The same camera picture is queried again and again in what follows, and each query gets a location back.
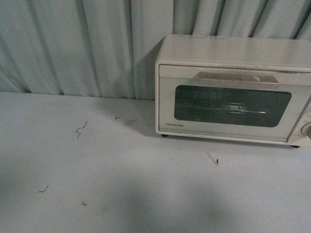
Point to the white oven door with handle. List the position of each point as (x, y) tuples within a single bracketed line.
[(285, 96)]

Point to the white Toshiba toaster oven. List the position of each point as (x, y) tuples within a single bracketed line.
[(284, 55)]

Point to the small white tape scrap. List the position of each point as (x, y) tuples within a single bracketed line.
[(214, 160)]

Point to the pale blue-grey curtain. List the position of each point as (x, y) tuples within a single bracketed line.
[(108, 48)]

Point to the lower beige timer knob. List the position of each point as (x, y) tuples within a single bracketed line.
[(306, 130)]

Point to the wire oven rack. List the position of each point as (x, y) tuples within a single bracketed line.
[(207, 105)]

